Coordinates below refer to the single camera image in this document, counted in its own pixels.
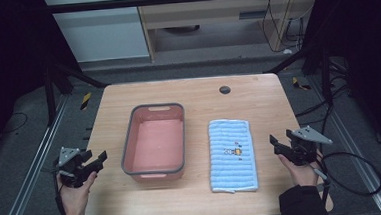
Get black metal stand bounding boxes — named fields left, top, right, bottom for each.
left=262, top=43, right=337, bottom=111
left=40, top=54, right=111, bottom=128

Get yellow black tape strip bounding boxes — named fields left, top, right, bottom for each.
left=78, top=91, right=93, bottom=111
left=291, top=75, right=313, bottom=92

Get blue striped towel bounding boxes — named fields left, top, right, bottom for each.
left=205, top=117, right=260, bottom=195

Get white cabinet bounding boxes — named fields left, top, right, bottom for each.
left=43, top=0, right=152, bottom=66

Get light wooden desk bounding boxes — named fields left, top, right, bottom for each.
left=133, top=0, right=324, bottom=63

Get person's left hand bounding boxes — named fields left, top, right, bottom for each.
left=56, top=170, right=101, bottom=215

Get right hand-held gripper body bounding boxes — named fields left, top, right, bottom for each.
left=286, top=123, right=335, bottom=168

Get person's right hand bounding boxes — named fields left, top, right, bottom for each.
left=277, top=151, right=326, bottom=190

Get black curtain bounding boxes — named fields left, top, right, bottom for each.
left=0, top=0, right=86, bottom=163
left=299, top=0, right=381, bottom=166

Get black hanging cables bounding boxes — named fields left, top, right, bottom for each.
left=259, top=0, right=310, bottom=56

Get pink basin with grey rim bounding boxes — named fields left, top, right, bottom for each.
left=117, top=101, right=190, bottom=185

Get thin black floor cable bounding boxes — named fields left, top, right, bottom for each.
left=0, top=110, right=31, bottom=135

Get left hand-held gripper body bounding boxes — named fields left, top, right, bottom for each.
left=55, top=145, right=96, bottom=191

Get black floor cables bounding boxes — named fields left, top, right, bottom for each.
left=291, top=56, right=359, bottom=139

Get aluminium floor rail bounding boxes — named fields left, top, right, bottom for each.
left=0, top=94, right=78, bottom=215
left=309, top=71, right=381, bottom=215

